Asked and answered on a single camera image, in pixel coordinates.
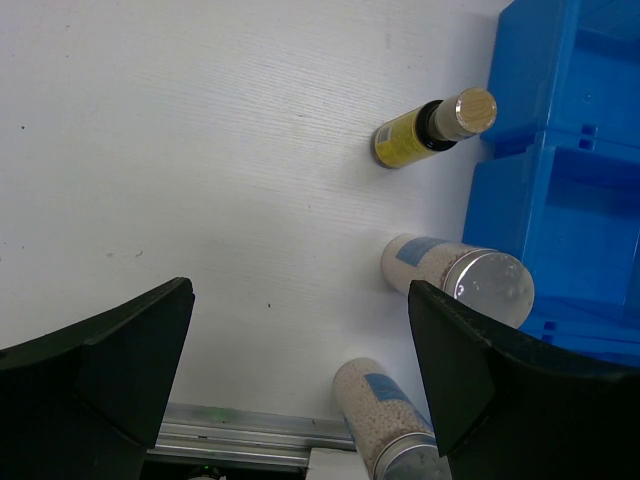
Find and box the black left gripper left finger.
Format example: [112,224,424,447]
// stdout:
[1,277,195,479]

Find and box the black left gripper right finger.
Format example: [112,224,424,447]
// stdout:
[408,281,639,479]

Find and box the white bead jar near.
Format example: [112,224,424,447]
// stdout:
[333,358,452,480]

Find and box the white bead jar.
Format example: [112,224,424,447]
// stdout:
[333,358,452,480]
[380,234,535,329]

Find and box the white bead jar far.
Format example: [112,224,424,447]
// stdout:
[380,234,535,329]

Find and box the blue three-compartment plastic bin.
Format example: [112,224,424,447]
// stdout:
[463,0,639,366]

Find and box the yellow label bottle left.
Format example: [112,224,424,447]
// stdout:
[372,87,498,169]

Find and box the aluminium table edge rail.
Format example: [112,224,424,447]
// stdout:
[148,403,355,470]

